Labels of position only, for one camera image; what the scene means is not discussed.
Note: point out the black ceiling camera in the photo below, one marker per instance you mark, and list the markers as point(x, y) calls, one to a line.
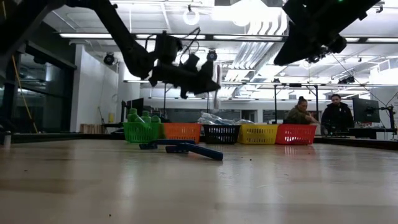
point(212, 55)
point(109, 59)

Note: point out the small yellow container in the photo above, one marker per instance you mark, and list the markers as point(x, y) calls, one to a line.
point(111, 118)

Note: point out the black aluminium table frame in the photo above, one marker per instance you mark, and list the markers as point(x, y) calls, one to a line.
point(62, 136)

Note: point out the red plastic basket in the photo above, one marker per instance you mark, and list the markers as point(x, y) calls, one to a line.
point(295, 133)

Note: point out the long ceiling light bar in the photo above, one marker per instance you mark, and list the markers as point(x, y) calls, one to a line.
point(87, 35)

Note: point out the person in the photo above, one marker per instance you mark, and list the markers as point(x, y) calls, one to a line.
point(337, 116)
point(298, 115)

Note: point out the white toothbrush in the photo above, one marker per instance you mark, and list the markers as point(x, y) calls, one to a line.
point(214, 117)

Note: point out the wooden crate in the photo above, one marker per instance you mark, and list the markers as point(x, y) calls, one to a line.
point(91, 128)

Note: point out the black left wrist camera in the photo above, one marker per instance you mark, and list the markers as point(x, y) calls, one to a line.
point(168, 46)

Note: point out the black ceiling spotlight cluster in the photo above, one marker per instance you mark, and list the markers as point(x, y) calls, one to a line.
point(347, 80)
point(314, 58)

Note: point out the white cylinder post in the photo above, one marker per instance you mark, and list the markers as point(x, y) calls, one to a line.
point(7, 139)

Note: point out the yellow plastic basket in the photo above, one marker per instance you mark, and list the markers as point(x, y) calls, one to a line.
point(258, 133)

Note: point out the orange plastic basket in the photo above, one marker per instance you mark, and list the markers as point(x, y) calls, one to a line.
point(183, 132)

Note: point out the small dark monitor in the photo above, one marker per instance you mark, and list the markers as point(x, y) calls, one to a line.
point(136, 105)

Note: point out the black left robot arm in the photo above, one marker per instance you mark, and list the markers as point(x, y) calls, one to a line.
point(124, 40)

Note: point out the dark blue disposable razor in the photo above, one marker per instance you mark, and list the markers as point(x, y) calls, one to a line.
point(174, 142)
point(205, 153)

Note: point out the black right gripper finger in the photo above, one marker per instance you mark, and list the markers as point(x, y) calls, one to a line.
point(293, 43)
point(314, 46)

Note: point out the black plastic basket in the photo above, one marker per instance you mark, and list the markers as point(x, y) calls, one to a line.
point(220, 133)

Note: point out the black metal gantry frame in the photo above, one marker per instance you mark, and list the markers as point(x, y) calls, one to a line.
point(295, 84)

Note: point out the black computer monitor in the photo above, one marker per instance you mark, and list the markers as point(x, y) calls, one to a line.
point(365, 110)

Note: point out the green plastic basket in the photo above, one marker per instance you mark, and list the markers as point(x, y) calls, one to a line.
point(141, 132)

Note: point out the round ceiling lamp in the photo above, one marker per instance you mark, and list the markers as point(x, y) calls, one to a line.
point(186, 21)

